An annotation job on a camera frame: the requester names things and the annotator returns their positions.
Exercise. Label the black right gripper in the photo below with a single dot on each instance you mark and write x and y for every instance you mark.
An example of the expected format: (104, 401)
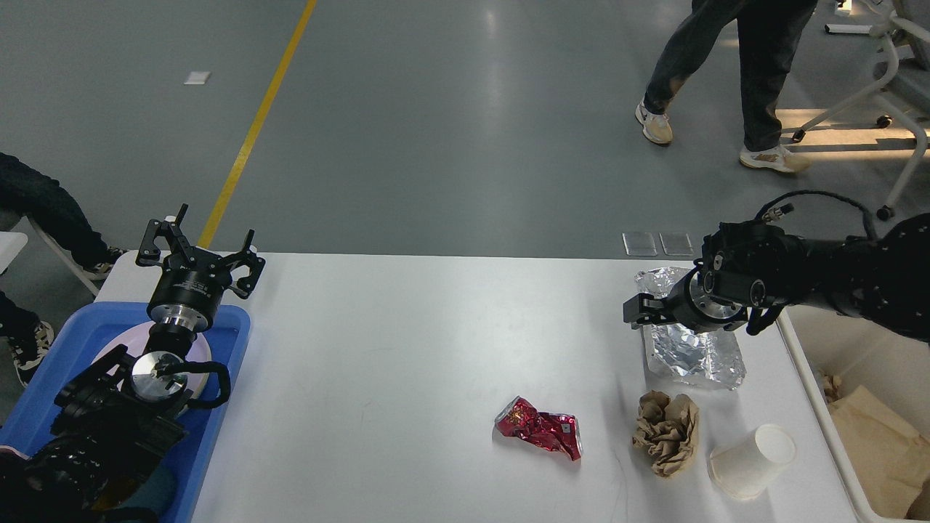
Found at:
(688, 304)

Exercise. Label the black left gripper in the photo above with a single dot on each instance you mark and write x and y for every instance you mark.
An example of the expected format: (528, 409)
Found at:
(188, 294)

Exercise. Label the aluminium foil tray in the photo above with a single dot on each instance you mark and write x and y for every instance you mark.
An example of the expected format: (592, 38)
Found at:
(709, 360)

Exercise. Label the pink plate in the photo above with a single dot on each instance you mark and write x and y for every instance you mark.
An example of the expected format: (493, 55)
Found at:
(120, 341)

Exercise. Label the brown paper ball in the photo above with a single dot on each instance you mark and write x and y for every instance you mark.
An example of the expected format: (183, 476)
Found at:
(668, 430)

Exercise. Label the red foil wrapper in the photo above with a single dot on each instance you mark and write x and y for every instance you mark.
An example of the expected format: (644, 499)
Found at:
(554, 432)

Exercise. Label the white paper cup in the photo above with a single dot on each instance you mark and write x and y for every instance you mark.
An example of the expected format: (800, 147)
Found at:
(747, 468)

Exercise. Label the brown paper bag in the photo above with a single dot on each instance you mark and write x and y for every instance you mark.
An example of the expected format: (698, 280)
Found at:
(889, 455)

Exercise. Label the dark green cup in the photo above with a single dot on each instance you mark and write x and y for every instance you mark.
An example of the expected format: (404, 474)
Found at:
(149, 494)

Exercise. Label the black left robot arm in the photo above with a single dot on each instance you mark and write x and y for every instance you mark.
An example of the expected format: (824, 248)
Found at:
(118, 419)

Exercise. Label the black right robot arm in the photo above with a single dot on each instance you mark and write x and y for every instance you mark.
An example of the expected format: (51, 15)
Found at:
(748, 272)

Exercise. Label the left clear floor plate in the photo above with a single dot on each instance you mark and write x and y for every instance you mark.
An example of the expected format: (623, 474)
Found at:
(639, 244)

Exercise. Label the clear floor plate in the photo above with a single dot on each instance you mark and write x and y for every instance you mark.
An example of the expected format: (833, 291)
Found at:
(639, 244)
(676, 244)

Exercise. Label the right clear floor plate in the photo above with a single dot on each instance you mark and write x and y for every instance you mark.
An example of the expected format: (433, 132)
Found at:
(676, 244)

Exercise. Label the blue plastic tray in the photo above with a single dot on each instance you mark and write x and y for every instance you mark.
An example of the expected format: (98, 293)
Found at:
(80, 341)

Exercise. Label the crumpled paper in bin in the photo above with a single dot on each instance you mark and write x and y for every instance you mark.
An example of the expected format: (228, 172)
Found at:
(831, 386)

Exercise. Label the white plastic bin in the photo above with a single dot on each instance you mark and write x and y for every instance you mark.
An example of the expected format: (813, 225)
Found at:
(893, 368)

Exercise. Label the pink cup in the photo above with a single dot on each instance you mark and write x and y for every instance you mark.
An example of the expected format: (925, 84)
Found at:
(8, 452)

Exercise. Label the white office chair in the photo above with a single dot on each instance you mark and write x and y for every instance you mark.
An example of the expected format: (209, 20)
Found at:
(902, 71)

